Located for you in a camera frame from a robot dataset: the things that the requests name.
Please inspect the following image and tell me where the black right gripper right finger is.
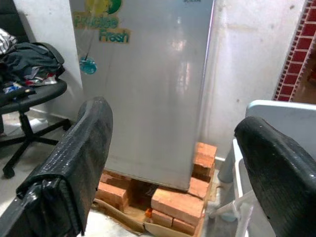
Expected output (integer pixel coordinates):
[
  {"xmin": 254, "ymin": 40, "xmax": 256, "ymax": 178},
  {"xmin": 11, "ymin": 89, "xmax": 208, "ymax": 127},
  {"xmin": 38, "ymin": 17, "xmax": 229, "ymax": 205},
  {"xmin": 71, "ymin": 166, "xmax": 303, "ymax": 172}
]
[{"xmin": 234, "ymin": 116, "xmax": 316, "ymax": 237}]

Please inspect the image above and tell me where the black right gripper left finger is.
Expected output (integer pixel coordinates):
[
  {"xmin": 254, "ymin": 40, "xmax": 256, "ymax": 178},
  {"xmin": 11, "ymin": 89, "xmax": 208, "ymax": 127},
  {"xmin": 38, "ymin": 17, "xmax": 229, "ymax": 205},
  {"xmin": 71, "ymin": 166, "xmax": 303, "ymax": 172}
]
[{"xmin": 0, "ymin": 96, "xmax": 114, "ymax": 237}]

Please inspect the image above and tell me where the silver fridge door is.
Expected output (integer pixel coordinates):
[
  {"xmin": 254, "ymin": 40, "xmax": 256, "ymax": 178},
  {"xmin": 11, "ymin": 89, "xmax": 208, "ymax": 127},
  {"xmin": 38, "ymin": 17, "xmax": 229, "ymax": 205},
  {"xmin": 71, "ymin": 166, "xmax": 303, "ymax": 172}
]
[{"xmin": 68, "ymin": 0, "xmax": 215, "ymax": 192}]

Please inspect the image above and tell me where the white plastic chair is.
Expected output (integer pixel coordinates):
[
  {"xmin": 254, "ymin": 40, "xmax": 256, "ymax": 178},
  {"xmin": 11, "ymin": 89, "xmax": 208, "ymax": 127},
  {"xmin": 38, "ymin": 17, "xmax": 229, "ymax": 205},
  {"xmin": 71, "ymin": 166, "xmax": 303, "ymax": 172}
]
[{"xmin": 209, "ymin": 99, "xmax": 316, "ymax": 237}]

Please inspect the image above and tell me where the black office chair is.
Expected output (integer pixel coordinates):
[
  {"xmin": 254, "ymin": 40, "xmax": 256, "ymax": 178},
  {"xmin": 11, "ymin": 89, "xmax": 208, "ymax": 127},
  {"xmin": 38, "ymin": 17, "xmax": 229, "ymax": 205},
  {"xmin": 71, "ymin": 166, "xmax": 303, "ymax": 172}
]
[{"xmin": 0, "ymin": 0, "xmax": 73, "ymax": 179}]

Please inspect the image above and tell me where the large red clay brick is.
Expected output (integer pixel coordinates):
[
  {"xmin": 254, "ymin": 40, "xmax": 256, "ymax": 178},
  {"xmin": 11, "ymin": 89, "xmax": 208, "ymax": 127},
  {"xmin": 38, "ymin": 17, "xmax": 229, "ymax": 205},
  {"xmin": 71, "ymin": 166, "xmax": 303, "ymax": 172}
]
[{"xmin": 150, "ymin": 187, "xmax": 206, "ymax": 227}]

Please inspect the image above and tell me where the dark clothes pile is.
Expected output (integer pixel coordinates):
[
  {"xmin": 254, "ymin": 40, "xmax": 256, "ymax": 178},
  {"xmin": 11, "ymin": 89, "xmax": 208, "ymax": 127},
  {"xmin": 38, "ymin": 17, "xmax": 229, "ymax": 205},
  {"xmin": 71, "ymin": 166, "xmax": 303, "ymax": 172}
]
[{"xmin": 0, "ymin": 41, "xmax": 66, "ymax": 87}]

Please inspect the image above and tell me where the small red clay brick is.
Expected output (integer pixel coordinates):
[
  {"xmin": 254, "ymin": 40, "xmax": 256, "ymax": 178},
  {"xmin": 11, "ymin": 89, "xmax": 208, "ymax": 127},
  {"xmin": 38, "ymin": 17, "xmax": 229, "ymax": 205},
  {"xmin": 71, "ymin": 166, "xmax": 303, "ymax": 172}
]
[
  {"xmin": 151, "ymin": 209, "xmax": 174, "ymax": 228},
  {"xmin": 172, "ymin": 218, "xmax": 196, "ymax": 236}
]

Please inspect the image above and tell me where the red brick pattern panel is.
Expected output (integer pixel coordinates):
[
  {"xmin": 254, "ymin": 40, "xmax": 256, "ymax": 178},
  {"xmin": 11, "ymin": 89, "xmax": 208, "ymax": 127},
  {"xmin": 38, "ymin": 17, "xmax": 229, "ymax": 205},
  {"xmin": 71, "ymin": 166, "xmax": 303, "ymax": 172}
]
[{"xmin": 272, "ymin": 0, "xmax": 316, "ymax": 102}]

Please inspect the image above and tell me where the striped white cloth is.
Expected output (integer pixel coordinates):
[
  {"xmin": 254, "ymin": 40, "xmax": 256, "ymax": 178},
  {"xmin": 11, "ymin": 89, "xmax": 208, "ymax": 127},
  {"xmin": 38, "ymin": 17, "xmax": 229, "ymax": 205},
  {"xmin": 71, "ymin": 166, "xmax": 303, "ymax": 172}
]
[{"xmin": 0, "ymin": 28, "xmax": 17, "ymax": 55}]

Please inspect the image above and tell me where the green yellow fresh sticker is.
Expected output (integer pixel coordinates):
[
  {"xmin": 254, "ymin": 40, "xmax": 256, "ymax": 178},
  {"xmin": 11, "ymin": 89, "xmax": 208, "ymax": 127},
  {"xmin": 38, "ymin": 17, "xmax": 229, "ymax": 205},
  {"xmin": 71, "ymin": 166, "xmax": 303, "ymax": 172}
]
[{"xmin": 73, "ymin": 0, "xmax": 130, "ymax": 44}]

